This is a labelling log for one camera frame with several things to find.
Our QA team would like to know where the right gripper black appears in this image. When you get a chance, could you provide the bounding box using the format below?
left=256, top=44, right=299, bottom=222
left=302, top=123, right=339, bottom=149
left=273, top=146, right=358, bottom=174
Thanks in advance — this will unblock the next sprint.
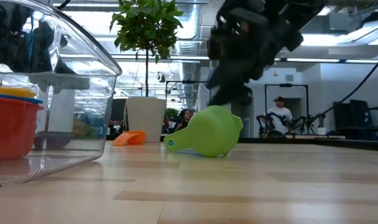
left=207, top=0, right=305, bottom=106

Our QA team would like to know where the green measuring cup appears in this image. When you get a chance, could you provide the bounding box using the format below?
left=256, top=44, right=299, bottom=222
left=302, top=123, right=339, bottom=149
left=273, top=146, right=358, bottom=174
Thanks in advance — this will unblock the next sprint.
left=163, top=105, right=244, bottom=158

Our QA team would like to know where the clear plastic basket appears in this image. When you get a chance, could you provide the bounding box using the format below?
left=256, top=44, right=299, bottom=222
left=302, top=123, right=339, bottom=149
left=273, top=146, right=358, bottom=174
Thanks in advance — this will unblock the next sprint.
left=0, top=0, right=122, bottom=187

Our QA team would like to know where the yellow measuring cup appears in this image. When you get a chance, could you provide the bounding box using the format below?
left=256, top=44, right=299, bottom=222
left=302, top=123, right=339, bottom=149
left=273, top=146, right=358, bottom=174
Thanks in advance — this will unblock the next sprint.
left=0, top=85, right=37, bottom=99

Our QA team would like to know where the small dark blue measuring cup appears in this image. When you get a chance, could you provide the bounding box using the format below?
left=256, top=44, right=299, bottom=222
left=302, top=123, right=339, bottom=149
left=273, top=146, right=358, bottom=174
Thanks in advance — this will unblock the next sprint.
left=32, top=132, right=74, bottom=151

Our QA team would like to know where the red measuring cup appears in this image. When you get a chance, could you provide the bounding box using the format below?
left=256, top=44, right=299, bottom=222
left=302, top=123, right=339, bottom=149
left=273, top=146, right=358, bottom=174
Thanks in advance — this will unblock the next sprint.
left=0, top=96, right=44, bottom=162

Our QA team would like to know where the orange measuring cup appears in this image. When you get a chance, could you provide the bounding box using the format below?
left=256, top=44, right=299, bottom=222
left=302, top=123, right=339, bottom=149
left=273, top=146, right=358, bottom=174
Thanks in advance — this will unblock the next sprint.
left=113, top=131, right=146, bottom=147

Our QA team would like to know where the grey doorway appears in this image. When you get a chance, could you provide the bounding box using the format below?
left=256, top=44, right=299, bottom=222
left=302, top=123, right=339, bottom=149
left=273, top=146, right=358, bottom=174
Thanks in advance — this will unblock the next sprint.
left=242, top=102, right=255, bottom=138

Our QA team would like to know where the standing person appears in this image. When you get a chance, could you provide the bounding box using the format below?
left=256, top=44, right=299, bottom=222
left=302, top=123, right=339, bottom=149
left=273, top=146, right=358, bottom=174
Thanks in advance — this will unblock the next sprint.
left=265, top=96, right=294, bottom=136

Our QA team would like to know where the black background monitor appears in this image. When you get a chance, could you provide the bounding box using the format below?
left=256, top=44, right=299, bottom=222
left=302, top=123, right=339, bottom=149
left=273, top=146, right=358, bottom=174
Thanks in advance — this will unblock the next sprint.
left=110, top=98, right=127, bottom=124

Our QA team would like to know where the small background plant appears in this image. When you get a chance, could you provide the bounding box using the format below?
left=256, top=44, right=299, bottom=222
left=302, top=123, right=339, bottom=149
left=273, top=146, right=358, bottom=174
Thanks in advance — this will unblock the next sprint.
left=165, top=108, right=180, bottom=121

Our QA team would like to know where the green plant in white pot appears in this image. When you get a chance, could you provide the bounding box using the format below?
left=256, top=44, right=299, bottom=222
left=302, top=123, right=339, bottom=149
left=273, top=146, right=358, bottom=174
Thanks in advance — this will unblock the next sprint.
left=109, top=0, right=184, bottom=143

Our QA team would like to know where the dark background equipment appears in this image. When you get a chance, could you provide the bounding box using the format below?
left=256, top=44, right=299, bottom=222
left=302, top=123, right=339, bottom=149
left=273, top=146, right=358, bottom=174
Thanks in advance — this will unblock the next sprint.
left=333, top=99, right=378, bottom=141

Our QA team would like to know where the black metal rig frame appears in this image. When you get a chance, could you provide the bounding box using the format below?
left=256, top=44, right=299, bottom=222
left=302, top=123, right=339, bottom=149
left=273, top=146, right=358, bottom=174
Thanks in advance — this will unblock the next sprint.
left=264, top=83, right=309, bottom=111

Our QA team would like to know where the black power cable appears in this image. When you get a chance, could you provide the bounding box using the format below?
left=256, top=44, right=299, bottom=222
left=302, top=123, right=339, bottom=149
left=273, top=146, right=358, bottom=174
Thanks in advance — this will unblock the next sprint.
left=283, top=46, right=378, bottom=138

